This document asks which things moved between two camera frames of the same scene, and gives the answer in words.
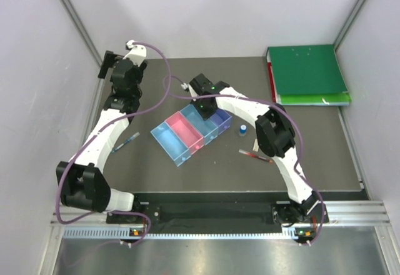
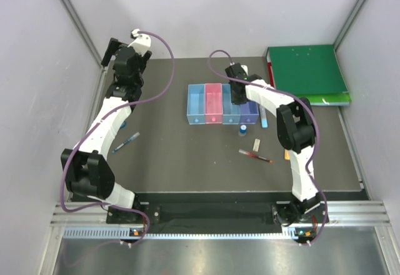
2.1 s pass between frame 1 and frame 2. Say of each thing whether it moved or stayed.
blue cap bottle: stayed
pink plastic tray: moved
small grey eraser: stayed
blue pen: stayed
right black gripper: moved
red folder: stayed
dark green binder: stayed
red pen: stayed
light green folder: stayed
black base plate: stayed
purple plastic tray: moved
